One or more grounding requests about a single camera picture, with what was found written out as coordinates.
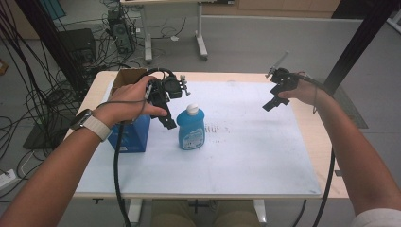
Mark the white table leg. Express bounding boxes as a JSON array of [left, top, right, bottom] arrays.
[[253, 199, 269, 225], [127, 198, 144, 225]]

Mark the person's right hand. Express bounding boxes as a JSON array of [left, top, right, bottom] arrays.
[[277, 79, 329, 107]]

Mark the black metal post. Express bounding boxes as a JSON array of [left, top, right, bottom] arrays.
[[14, 0, 89, 96], [323, 0, 400, 96]]

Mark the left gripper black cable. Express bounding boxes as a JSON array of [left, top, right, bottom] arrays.
[[96, 98, 149, 227]]

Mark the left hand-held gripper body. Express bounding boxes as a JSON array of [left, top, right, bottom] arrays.
[[145, 67, 192, 119]]

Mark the wooden cabinet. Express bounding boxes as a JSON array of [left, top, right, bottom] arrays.
[[201, 0, 342, 19]]

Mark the white-legged desk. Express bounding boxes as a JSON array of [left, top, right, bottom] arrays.
[[120, 0, 235, 63]]

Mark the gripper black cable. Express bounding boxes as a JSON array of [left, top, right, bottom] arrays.
[[96, 98, 149, 227], [290, 73, 337, 227]]

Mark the wristwatch with white strap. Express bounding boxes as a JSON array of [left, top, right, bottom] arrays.
[[69, 108, 113, 143]]

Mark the white table mat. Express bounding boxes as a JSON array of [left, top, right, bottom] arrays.
[[75, 80, 323, 196]]

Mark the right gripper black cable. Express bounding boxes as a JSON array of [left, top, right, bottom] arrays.
[[290, 73, 337, 227]]

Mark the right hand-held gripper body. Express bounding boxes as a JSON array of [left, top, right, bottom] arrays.
[[265, 51, 301, 96]]

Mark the person's left hand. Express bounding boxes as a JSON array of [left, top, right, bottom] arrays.
[[93, 75, 168, 129]]

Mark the dark flat floor plate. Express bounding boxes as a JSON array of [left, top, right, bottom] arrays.
[[23, 121, 74, 150]]

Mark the black computer tower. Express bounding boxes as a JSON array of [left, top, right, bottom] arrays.
[[106, 9, 137, 55]]

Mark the white power strip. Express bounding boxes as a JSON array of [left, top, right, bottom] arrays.
[[0, 168, 17, 191]]

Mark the blue bottle with white cap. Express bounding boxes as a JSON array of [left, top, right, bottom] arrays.
[[176, 103, 206, 151]]

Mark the person's white sleeve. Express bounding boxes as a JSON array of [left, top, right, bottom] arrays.
[[349, 207, 401, 227]]

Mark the black box on floor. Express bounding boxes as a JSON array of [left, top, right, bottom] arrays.
[[58, 27, 97, 65]]

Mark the blue cardboard box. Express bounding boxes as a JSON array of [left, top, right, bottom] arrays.
[[107, 67, 152, 154]]

